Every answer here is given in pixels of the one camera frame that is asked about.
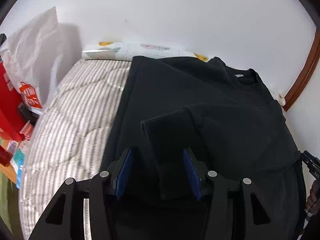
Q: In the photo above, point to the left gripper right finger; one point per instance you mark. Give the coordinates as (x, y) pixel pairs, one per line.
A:
(238, 210)

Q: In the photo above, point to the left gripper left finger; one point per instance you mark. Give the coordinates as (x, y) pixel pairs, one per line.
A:
(82, 209)

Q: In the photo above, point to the black sweatshirt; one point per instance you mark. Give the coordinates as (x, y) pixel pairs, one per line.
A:
(235, 141)

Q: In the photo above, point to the person's right hand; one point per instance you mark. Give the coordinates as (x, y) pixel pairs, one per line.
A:
(312, 202)

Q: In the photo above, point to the green blanket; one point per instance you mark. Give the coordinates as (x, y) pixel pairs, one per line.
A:
(9, 206)

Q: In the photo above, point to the teal packet on table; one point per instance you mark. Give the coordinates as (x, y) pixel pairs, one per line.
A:
(17, 162)

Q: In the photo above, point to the striped white bed quilt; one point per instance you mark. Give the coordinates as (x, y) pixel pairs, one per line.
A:
(70, 136)

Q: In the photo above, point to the red box on table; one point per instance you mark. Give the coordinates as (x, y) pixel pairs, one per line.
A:
(5, 157)

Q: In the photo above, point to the red paper shopping bag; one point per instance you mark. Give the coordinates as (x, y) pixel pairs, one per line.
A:
(12, 120)

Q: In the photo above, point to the white plastic shopping bag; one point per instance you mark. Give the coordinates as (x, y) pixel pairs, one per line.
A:
(37, 56)

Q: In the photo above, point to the white patterned bed sheet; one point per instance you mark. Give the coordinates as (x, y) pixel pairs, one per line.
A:
(163, 79)

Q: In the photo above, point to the brown wooden door frame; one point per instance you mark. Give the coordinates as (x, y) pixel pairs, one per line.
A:
(305, 74)

